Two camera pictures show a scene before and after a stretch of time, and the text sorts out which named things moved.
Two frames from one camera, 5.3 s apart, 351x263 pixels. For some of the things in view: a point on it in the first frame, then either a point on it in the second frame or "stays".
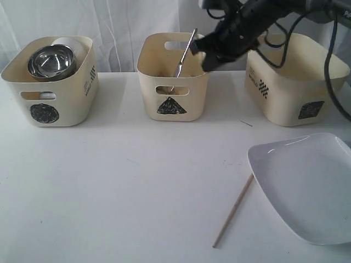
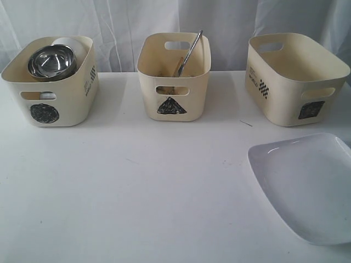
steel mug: (47, 95) stays
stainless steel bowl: (52, 63) stays
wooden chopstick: (232, 211) -> (176, 70)
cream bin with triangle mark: (166, 97) stays
